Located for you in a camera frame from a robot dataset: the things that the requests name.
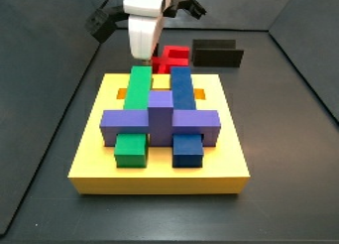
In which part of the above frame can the purple cross-shaped block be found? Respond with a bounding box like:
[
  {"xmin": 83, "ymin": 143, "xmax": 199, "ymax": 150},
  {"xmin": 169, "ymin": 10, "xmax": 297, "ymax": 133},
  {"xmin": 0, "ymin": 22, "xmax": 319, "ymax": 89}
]
[{"xmin": 99, "ymin": 90, "xmax": 222, "ymax": 147}]

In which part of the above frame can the red cross-shaped block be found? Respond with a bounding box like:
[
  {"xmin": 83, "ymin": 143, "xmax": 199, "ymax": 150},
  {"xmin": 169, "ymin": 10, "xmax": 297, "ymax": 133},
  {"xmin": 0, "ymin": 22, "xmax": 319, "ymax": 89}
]
[{"xmin": 153, "ymin": 46, "xmax": 190, "ymax": 74}]

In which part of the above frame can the black block holder stand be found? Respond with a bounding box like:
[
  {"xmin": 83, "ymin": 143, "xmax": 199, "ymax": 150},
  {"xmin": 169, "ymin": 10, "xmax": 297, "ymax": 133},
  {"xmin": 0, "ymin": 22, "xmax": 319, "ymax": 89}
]
[{"xmin": 193, "ymin": 40, "xmax": 245, "ymax": 67}]

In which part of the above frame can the green long block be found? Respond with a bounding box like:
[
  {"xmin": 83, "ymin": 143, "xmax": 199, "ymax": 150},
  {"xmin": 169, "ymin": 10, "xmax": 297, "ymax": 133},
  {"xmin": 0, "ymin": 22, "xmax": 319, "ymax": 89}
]
[{"xmin": 114, "ymin": 66, "xmax": 153, "ymax": 168}]

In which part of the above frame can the blue long block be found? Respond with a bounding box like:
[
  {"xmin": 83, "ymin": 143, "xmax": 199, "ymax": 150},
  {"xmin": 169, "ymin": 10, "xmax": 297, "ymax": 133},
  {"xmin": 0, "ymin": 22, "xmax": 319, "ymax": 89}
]
[{"xmin": 171, "ymin": 66, "xmax": 205, "ymax": 168}]

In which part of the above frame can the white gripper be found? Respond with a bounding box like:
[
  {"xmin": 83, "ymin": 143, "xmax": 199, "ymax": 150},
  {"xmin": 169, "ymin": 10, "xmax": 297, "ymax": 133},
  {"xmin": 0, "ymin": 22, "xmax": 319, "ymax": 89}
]
[{"xmin": 123, "ymin": 0, "xmax": 169, "ymax": 61}]

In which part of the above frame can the yellow base board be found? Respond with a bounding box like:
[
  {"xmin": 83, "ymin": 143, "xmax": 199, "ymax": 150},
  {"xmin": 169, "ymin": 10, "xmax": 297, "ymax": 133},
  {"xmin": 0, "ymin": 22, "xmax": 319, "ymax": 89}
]
[{"xmin": 70, "ymin": 73, "xmax": 251, "ymax": 194}]

